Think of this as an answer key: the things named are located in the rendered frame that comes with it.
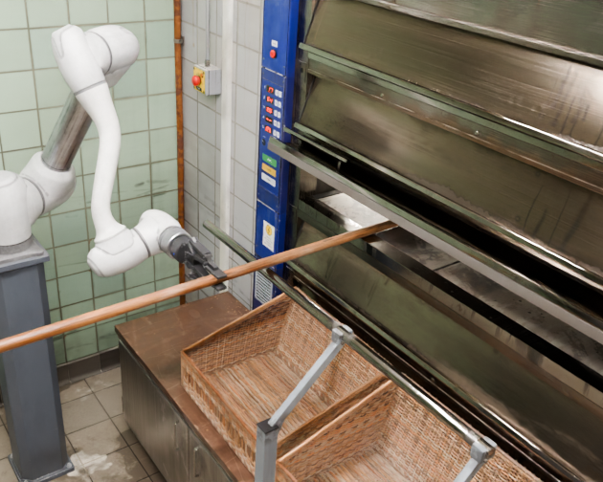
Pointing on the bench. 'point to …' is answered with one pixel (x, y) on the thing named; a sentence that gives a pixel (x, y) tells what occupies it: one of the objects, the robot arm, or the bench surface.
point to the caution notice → (268, 235)
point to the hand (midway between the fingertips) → (215, 277)
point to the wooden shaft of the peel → (172, 292)
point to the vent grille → (262, 289)
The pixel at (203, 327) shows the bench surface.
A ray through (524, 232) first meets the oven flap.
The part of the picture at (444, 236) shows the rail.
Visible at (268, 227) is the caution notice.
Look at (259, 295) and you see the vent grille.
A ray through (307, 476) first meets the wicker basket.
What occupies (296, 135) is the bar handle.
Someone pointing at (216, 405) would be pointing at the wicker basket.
